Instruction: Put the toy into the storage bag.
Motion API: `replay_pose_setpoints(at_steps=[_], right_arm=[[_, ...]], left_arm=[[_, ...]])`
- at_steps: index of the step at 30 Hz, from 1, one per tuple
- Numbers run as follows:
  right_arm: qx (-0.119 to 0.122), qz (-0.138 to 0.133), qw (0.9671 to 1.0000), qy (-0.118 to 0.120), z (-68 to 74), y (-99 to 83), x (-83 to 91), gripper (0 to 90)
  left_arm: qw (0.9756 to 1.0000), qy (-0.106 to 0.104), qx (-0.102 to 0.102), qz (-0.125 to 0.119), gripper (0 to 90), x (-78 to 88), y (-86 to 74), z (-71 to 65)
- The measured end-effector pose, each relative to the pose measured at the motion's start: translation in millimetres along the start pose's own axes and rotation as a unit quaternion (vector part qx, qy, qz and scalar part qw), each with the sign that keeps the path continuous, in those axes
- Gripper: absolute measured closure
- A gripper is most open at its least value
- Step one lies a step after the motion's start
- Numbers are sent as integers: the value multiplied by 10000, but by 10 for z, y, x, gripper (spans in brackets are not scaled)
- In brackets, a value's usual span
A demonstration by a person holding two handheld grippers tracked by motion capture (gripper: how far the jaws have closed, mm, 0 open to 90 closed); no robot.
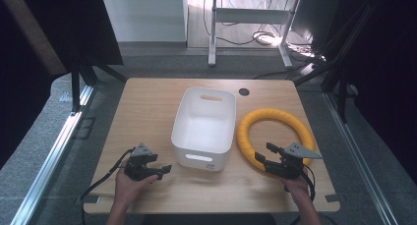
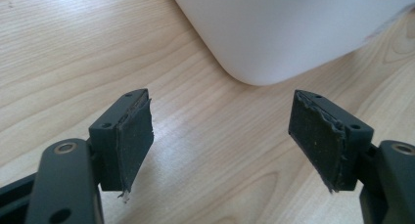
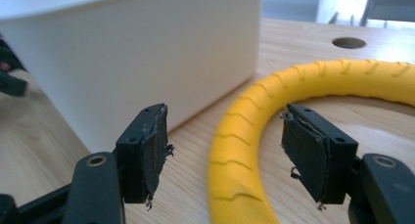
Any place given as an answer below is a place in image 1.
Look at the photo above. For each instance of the white plastic bin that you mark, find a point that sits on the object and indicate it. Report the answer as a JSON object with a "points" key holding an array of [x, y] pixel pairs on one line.
{"points": [[203, 133]]}

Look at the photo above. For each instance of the black curtain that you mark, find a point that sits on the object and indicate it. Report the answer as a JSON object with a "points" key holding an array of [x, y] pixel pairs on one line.
{"points": [[82, 25], [387, 71]]}

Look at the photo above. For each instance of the person's right hand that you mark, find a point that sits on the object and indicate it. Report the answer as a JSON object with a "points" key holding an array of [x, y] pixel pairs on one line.
{"points": [[296, 189]]}

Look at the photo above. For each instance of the white desk frame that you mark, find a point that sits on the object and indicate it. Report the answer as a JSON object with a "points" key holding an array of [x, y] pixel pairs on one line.
{"points": [[212, 38]]}

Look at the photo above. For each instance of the black metal stand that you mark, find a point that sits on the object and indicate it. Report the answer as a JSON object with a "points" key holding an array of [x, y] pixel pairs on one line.
{"points": [[76, 84], [342, 97]]}

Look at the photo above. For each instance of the person's left hand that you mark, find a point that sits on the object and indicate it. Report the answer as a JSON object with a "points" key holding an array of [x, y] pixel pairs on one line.
{"points": [[128, 189]]}

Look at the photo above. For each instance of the aluminium rail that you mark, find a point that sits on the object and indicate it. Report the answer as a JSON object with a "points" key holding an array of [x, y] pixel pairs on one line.
{"points": [[360, 159], [49, 162]]}

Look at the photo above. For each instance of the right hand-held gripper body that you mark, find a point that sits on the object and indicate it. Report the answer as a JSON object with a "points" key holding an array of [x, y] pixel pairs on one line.
{"points": [[285, 167]]}

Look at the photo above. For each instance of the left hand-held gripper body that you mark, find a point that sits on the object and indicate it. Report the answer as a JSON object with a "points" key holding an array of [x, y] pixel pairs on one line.
{"points": [[137, 169]]}

